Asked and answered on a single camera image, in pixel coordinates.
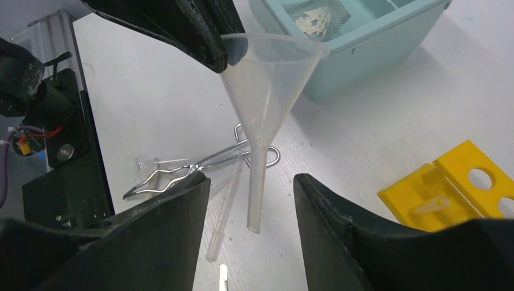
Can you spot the clear glass test tube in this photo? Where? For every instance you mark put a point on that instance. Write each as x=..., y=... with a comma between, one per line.
x=431, y=205

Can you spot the yellow test tube rack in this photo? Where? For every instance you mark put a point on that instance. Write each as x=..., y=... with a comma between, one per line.
x=473, y=183

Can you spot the teal plastic bin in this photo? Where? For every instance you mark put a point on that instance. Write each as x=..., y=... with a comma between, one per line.
x=378, y=35

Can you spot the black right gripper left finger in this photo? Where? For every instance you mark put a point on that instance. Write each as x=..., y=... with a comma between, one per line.
x=152, y=246

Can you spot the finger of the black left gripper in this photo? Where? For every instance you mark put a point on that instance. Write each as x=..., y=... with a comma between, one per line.
x=171, y=22
x=212, y=20

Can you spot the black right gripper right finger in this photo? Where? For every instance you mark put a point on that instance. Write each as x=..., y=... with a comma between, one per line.
x=347, y=247

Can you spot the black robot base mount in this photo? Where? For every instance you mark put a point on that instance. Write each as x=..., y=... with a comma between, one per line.
x=50, y=153

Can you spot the clear plastic funnel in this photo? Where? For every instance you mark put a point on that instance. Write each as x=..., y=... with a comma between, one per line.
x=265, y=75

